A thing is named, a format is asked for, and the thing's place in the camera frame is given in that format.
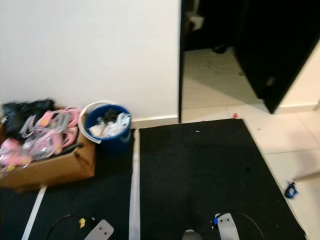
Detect white crumpled trash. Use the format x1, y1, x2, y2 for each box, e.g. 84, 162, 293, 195
91, 108, 132, 139

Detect blue plastic rubbish bucket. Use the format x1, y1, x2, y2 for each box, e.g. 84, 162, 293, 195
78, 101, 134, 152

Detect black plastic bag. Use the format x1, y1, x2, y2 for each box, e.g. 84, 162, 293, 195
0, 99, 56, 132

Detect pink plastic packaged goods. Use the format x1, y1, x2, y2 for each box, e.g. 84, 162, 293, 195
0, 106, 85, 168

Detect brown cardboard box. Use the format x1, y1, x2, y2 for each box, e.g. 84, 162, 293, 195
0, 105, 97, 194

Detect short white tape strip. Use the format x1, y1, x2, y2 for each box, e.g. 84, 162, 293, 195
22, 185, 49, 240

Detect large black floor mat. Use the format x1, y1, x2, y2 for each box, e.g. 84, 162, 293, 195
137, 118, 309, 240

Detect black door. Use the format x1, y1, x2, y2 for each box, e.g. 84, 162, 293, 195
233, 0, 320, 115

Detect small blue black object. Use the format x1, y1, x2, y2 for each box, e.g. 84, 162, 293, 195
283, 181, 299, 200

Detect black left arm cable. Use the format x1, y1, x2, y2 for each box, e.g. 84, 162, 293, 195
46, 214, 96, 240

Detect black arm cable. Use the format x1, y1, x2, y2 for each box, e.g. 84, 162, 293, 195
46, 214, 96, 240
234, 211, 267, 240

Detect black door frame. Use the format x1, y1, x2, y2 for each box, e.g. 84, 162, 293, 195
178, 0, 188, 124

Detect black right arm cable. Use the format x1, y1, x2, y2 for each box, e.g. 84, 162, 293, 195
234, 211, 267, 240

